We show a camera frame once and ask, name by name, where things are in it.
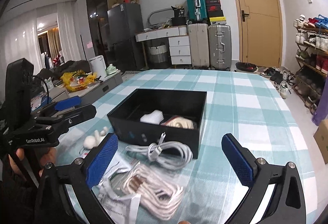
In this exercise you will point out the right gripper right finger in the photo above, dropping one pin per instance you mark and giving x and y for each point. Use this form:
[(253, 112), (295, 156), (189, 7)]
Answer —
[(287, 202)]

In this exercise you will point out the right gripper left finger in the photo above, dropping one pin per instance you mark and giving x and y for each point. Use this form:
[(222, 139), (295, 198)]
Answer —
[(82, 175)]

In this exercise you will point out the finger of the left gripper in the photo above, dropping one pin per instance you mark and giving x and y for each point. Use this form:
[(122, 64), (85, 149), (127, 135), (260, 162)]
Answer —
[(68, 103), (71, 116)]

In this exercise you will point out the white plush bunny toy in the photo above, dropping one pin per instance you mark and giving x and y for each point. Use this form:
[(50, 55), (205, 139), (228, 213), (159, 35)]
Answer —
[(94, 140)]

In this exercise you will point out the white gauze pad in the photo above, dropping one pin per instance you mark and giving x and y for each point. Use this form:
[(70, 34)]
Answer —
[(156, 117)]

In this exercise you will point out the person's left hand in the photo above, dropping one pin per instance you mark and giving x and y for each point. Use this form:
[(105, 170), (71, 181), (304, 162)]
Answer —
[(49, 156)]

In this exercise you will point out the grey low cabinet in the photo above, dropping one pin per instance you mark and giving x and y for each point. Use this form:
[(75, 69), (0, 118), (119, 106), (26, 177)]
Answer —
[(92, 93)]

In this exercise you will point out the yellow snack bag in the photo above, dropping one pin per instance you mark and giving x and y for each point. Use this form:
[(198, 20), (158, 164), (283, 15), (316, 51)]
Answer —
[(77, 80)]

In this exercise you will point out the green sneaker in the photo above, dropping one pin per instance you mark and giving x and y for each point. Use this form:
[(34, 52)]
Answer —
[(111, 69)]

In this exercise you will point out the black storage box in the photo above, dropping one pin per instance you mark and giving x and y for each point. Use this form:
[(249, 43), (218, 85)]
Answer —
[(184, 117)]

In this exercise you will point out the cardboard box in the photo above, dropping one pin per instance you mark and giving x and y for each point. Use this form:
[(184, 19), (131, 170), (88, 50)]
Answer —
[(321, 138)]

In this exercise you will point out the purple bag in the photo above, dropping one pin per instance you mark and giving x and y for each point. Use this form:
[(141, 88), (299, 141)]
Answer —
[(322, 109)]

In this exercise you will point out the teal checkered tablecloth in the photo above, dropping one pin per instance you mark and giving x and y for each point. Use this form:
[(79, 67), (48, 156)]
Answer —
[(247, 106)]

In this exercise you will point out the dark grey refrigerator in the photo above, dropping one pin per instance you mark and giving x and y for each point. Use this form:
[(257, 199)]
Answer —
[(125, 21)]

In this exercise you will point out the woven laundry basket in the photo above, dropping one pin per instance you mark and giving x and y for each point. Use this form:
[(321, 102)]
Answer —
[(159, 56)]

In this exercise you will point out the black glossy wardrobe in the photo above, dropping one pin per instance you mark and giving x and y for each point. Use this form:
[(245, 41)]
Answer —
[(99, 27)]

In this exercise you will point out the white drawer desk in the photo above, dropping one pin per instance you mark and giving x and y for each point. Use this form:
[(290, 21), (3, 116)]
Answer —
[(179, 44)]

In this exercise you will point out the black round basket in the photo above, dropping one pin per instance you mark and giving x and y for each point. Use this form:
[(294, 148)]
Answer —
[(246, 67)]

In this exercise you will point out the black bag on desk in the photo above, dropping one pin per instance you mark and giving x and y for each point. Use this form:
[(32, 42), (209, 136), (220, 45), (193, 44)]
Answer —
[(179, 18)]

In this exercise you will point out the beige suitcase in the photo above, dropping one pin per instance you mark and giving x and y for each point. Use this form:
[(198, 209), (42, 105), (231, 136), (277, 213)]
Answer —
[(199, 47)]

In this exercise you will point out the wooden shoe rack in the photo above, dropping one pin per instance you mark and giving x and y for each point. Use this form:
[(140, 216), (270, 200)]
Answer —
[(311, 57)]

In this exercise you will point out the teal suitcase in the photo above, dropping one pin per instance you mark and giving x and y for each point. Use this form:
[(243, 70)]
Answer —
[(197, 11)]

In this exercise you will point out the silver suitcase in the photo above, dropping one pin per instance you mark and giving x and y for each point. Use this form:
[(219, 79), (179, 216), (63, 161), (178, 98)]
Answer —
[(220, 46)]

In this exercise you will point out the stacked shoe boxes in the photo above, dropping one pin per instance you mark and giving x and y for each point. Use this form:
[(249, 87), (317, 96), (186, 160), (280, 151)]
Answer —
[(215, 13)]

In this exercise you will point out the wooden door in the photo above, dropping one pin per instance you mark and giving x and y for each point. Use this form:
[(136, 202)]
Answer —
[(260, 32)]

